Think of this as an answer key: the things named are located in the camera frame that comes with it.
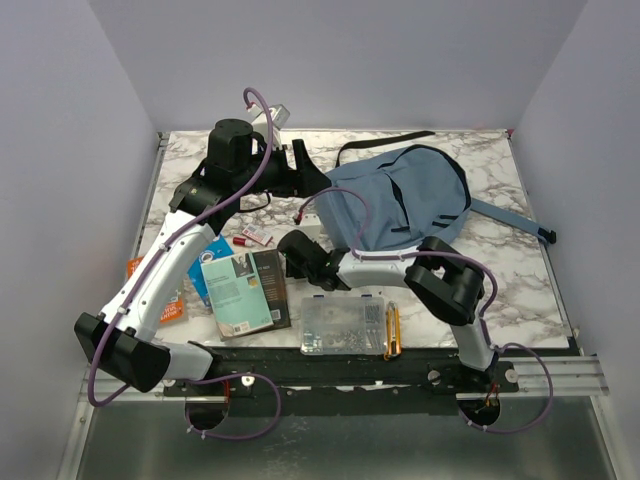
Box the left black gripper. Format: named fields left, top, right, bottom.
left=235, top=139, right=332, bottom=198

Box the blue student backpack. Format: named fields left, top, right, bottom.
left=314, top=144, right=557, bottom=251

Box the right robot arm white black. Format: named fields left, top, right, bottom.
left=277, top=230, right=498, bottom=392

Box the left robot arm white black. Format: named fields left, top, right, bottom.
left=74, top=119, right=330, bottom=395

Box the blue blister pack card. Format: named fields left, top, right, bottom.
left=187, top=235, right=233, bottom=309

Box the clear plastic screw box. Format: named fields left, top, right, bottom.
left=300, top=295, right=387, bottom=356

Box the red white glue stick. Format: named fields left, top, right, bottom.
left=232, top=236, right=254, bottom=247

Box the teal paperback book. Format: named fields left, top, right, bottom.
left=201, top=253, right=274, bottom=341

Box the yellow utility knife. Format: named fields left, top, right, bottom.
left=384, top=301, right=402, bottom=361

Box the orange treehouse book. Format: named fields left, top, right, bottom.
left=126, top=257, right=186, bottom=326

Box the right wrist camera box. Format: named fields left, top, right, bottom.
left=297, top=213, right=322, bottom=242

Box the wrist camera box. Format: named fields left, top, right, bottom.
left=246, top=102, right=290, bottom=136
left=297, top=213, right=322, bottom=242

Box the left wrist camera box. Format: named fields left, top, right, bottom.
left=246, top=102, right=290, bottom=136

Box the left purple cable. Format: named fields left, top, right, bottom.
left=87, top=87, right=283, bottom=441

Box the black mounting base plate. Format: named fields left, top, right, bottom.
left=99, top=342, right=584, bottom=419

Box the aluminium rail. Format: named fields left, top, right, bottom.
left=94, top=356, right=609, bottom=401

